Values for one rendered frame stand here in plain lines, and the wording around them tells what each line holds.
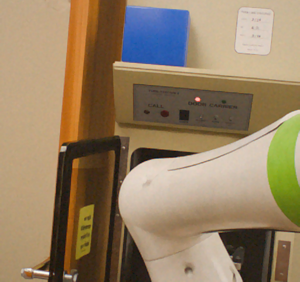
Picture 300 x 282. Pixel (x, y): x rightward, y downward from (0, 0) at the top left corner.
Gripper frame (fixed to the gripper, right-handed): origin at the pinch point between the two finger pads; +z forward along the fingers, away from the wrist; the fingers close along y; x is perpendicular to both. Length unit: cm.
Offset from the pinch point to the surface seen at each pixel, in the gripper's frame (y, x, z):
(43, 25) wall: 37, -39, 45
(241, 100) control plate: -4.9, -25.4, -8.4
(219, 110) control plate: -1.7, -23.3, -6.2
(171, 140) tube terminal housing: 5.5, -17.4, 0.4
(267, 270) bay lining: -13.4, 3.8, 3.0
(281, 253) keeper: -15.0, -0.1, -0.5
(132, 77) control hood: 12.8, -27.3, -9.5
